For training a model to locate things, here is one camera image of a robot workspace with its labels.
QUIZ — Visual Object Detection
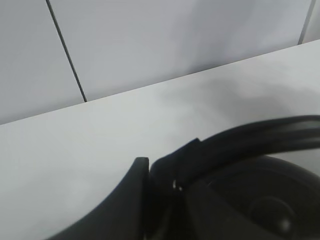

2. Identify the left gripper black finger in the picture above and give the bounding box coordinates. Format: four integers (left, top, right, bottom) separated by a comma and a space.
50, 157, 149, 240

